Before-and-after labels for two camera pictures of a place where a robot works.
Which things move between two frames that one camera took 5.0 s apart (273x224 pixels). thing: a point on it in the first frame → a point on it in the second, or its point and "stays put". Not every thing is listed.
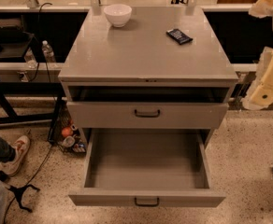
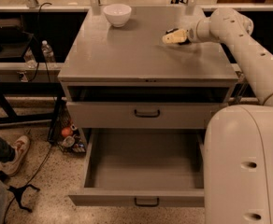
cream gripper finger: (270, 80) → (176, 37)
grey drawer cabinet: (154, 67) stays put
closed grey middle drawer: (148, 115) stays put
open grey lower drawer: (153, 167) stays put
